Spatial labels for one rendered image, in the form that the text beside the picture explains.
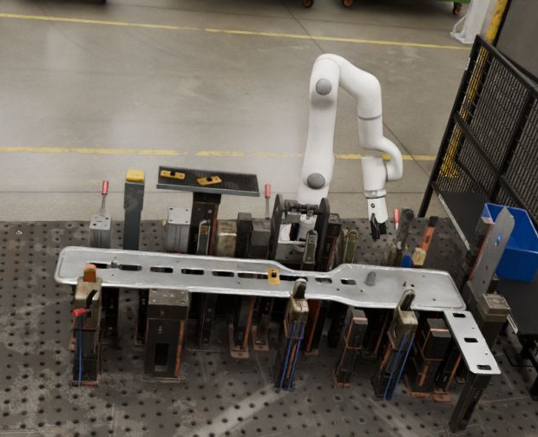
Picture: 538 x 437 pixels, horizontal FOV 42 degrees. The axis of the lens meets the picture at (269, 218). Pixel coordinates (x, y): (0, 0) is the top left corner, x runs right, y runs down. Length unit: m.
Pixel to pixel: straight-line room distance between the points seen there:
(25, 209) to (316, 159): 2.27
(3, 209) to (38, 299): 1.83
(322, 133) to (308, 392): 0.94
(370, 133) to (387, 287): 0.58
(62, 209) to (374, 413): 2.62
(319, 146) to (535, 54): 2.49
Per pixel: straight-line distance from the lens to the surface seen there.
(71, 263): 2.33
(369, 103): 2.56
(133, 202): 2.53
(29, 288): 2.71
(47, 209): 4.42
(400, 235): 2.53
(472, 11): 9.27
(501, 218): 2.44
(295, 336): 2.25
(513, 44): 5.08
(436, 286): 2.53
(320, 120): 2.59
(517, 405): 2.69
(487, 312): 2.44
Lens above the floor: 2.41
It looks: 32 degrees down
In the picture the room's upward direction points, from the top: 11 degrees clockwise
